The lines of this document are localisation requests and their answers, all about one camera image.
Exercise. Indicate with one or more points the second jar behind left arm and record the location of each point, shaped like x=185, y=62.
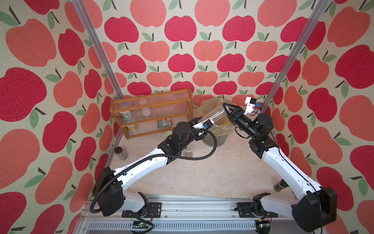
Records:
x=167, y=134

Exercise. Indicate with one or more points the clear plastic jar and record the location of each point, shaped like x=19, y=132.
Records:
x=215, y=116

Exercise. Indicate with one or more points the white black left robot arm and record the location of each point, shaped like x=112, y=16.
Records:
x=110, y=190

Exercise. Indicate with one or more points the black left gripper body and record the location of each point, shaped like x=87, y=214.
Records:
x=195, y=135

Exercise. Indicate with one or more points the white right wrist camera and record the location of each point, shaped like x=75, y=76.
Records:
x=251, y=104

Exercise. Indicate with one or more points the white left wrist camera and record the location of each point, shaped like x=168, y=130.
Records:
x=203, y=125

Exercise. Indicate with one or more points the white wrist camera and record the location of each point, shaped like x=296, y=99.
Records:
x=251, y=104
x=203, y=125

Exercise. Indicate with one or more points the yellow plastic bin liner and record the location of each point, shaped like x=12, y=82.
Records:
x=213, y=108

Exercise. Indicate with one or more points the dark spice jar right side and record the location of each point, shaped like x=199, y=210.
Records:
x=282, y=184

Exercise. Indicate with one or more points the small black lid spice jar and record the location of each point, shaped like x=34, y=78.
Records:
x=121, y=153

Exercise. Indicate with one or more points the yellow container lower shelf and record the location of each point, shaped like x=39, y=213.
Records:
x=133, y=128

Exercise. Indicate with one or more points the aluminium frame post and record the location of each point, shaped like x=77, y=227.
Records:
x=311, y=23
x=100, y=51

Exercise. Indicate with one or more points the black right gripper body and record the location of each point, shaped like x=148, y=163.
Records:
x=234, y=112

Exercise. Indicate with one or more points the white bottle on shelf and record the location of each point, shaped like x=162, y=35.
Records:
x=146, y=111

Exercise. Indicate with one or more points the left aluminium frame post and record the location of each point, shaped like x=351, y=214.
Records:
x=100, y=51

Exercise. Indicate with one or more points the green label cup on shelf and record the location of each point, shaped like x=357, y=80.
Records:
x=125, y=115

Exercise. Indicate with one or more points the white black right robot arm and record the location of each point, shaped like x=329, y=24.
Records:
x=315, y=206

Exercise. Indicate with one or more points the right aluminium frame post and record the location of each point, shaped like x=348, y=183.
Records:
x=311, y=23

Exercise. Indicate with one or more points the packet on lower shelf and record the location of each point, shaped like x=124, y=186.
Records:
x=164, y=123

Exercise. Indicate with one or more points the clear jar with mung beans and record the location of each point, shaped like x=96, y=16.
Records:
x=188, y=152

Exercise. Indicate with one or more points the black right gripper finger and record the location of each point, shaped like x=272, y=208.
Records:
x=229, y=110
x=238, y=109

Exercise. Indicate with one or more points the wooden spice rack shelf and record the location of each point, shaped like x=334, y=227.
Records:
x=177, y=105

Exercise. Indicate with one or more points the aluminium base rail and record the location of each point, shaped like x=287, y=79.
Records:
x=186, y=215

